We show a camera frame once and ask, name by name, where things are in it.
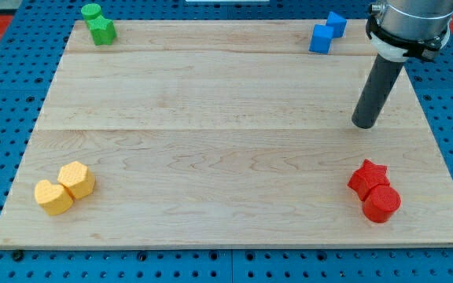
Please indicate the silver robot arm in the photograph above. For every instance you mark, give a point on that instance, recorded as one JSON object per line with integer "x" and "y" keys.
{"x": 400, "y": 29}

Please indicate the light wooden board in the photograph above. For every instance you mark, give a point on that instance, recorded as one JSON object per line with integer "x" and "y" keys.
{"x": 209, "y": 134}

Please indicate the blue cube block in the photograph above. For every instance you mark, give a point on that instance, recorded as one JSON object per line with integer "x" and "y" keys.
{"x": 321, "y": 39}

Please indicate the red star block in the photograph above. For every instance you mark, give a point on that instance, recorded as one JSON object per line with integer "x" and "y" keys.
{"x": 367, "y": 177}

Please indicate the yellow hexagon block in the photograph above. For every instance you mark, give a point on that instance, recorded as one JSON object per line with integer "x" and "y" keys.
{"x": 77, "y": 178}

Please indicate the blue angled block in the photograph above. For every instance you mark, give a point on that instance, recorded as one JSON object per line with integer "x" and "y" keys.
{"x": 337, "y": 22}

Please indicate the green star block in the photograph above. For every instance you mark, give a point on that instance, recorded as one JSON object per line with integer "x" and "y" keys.
{"x": 102, "y": 30}

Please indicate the red cylinder block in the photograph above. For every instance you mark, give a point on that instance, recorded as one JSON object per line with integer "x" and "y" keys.
{"x": 381, "y": 203}

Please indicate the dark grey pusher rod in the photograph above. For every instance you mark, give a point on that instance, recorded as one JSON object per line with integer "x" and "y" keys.
{"x": 376, "y": 91}

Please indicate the yellow heart block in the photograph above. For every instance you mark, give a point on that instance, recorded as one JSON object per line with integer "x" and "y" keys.
{"x": 54, "y": 199}

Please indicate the green cylinder block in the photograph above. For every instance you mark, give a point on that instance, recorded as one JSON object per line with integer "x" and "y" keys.
{"x": 90, "y": 13}

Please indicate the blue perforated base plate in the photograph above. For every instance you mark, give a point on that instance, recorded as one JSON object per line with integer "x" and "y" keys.
{"x": 29, "y": 54}

